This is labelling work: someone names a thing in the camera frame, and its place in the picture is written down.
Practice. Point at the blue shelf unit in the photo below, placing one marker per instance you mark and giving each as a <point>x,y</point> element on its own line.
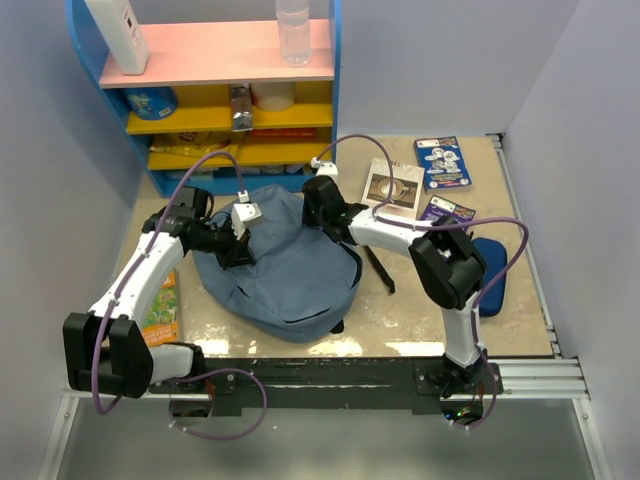
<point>200,61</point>

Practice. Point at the red flat box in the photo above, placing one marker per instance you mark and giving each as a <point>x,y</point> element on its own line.
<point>305,132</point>

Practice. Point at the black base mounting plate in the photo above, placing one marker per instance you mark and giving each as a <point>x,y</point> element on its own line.
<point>235,389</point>

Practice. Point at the yellow snack bag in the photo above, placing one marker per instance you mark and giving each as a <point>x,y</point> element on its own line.
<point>196,144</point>

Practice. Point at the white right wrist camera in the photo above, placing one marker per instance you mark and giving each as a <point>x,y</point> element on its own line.
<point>324,168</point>

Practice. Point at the aluminium frame rail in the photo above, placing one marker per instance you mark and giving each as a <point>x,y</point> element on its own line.
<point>517,377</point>

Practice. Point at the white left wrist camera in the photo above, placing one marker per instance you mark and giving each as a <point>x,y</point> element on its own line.
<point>244,213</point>

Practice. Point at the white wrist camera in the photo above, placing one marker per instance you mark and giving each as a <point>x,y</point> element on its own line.
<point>324,168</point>
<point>244,213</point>

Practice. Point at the blue round tin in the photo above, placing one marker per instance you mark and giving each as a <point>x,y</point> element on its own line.
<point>152,103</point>

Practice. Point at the white coffee cover book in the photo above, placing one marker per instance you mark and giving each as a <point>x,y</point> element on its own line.
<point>405,187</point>

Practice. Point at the blue fabric backpack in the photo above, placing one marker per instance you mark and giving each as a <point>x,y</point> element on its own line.
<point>301,286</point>

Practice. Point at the clear plastic water bottle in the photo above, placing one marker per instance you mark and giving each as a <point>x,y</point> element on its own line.
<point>294,27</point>

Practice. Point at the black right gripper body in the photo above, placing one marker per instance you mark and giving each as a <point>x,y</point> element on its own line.
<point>314,216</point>

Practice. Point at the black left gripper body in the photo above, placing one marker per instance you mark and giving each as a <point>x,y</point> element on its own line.
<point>221,242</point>

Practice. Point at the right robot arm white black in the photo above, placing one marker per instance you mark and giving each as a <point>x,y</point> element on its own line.
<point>449,267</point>

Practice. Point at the white rectangular box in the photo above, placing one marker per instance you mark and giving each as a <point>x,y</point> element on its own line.
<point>122,33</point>

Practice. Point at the purple cover book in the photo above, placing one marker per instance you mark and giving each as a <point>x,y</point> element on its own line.
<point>439,207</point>

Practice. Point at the blue cartoon book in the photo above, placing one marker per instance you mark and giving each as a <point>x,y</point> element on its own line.
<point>443,163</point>

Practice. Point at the orange green children book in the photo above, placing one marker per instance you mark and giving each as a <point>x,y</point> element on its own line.
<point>161,324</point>

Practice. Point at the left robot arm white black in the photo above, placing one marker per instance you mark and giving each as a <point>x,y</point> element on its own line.
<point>104,348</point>

